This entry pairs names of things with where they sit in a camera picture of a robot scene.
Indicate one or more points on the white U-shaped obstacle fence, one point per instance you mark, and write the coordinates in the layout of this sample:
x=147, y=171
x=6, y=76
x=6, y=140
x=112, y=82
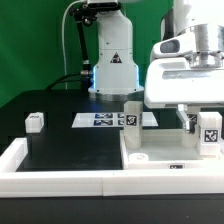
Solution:
x=101, y=183

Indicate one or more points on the white square table top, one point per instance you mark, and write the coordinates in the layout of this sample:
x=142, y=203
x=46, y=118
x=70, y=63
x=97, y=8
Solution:
x=163, y=149

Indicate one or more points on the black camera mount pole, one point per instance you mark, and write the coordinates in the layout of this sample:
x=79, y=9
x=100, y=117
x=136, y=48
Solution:
x=84, y=16

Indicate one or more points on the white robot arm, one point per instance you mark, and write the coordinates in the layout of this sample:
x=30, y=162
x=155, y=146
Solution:
x=116, y=72

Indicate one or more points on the white fiducial marker sheet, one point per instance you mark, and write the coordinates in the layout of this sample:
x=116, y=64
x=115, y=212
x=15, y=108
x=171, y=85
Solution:
x=110, y=119

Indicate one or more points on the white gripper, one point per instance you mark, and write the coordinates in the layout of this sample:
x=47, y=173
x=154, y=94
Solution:
x=170, y=80

